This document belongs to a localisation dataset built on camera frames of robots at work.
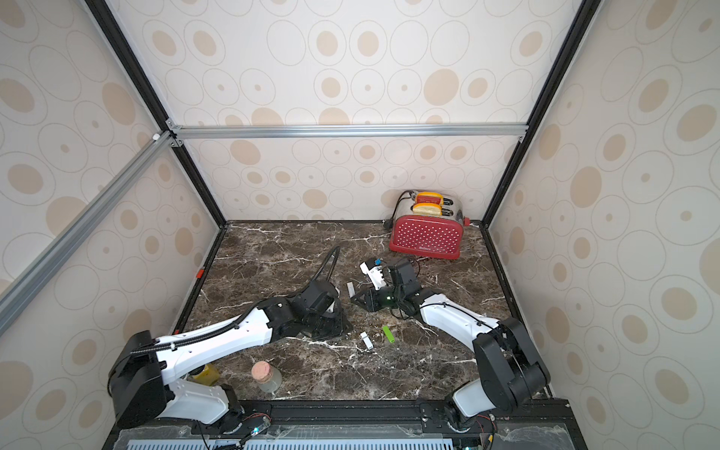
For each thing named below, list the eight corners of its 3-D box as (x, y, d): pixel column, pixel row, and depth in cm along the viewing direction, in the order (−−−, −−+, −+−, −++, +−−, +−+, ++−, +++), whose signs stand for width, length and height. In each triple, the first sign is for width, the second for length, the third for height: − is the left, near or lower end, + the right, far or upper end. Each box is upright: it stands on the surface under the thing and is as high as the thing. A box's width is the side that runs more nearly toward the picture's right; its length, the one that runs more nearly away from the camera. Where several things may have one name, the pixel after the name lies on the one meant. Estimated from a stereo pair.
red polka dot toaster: (389, 253, 112) (393, 213, 95) (394, 226, 122) (398, 185, 105) (454, 263, 109) (470, 223, 92) (453, 234, 119) (468, 193, 102)
